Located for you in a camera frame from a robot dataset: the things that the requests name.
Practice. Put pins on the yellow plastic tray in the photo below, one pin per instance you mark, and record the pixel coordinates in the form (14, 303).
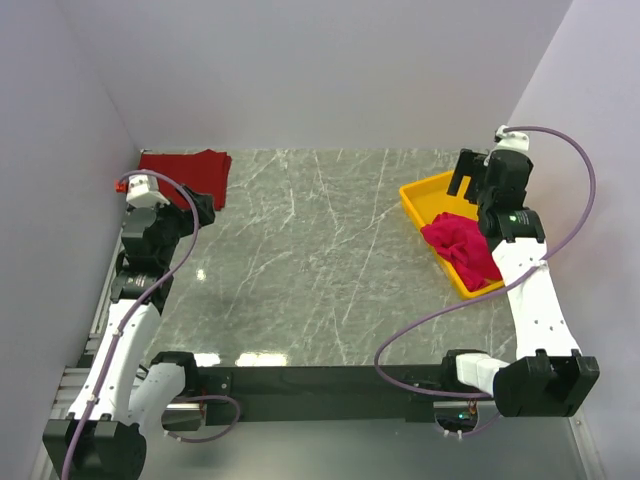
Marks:
(423, 200)

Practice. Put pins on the folded dark red t shirt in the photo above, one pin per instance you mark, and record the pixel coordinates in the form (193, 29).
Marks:
(205, 172)

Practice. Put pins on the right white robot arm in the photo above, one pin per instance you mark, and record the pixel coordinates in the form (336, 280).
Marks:
(550, 377)

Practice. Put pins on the black base beam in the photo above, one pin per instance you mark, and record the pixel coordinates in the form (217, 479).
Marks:
(320, 393)

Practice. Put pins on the pink t shirt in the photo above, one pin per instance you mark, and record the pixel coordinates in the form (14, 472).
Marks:
(458, 240)

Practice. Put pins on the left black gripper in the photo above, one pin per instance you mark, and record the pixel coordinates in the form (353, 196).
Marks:
(185, 216)

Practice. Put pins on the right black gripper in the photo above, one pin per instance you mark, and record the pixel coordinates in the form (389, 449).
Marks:
(471, 164)

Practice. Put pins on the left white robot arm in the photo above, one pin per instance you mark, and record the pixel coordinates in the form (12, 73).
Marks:
(108, 427)

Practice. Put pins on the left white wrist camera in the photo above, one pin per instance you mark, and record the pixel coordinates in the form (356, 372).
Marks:
(142, 191)

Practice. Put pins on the aluminium frame rail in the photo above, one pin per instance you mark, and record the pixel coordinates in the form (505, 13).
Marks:
(70, 382)

